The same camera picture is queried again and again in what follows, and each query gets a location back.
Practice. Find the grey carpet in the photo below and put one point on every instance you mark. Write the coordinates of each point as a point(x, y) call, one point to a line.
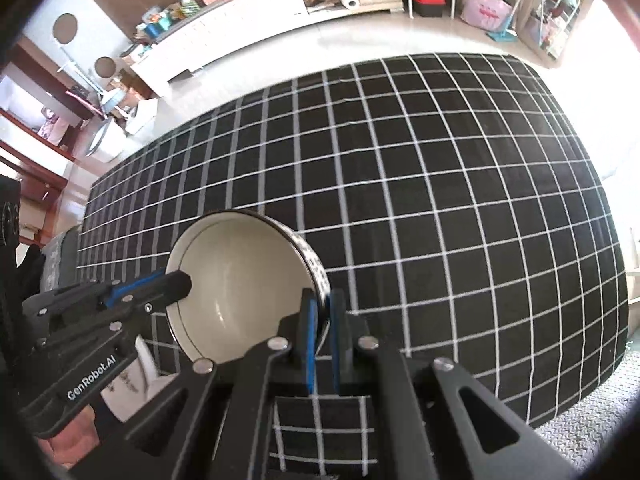
point(600, 425)

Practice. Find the person's left hand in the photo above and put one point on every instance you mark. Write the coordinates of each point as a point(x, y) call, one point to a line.
point(70, 440)

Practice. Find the speckled bowl with dark rim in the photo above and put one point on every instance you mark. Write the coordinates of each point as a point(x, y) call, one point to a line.
point(240, 280)

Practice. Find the white cardboard box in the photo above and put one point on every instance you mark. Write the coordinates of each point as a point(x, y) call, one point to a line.
point(142, 115)

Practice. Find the white plastic tub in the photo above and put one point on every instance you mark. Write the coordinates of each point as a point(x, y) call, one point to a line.
point(107, 142)

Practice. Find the long white cabinet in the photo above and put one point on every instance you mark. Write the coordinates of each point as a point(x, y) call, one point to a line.
point(225, 25)

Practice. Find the black white checked tablecloth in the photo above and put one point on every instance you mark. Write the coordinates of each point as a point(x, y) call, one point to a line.
point(425, 210)

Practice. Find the white shelf with colourful things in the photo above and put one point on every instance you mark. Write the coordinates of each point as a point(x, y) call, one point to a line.
point(555, 15)

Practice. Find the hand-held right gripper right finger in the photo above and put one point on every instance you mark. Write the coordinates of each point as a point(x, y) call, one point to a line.
point(334, 360)

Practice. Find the pink bag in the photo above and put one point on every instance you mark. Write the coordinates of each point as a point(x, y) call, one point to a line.
point(485, 12)

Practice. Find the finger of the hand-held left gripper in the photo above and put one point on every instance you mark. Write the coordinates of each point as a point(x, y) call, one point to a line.
point(175, 287)
point(140, 282)

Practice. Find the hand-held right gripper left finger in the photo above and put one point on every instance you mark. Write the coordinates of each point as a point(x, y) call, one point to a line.
point(311, 340)

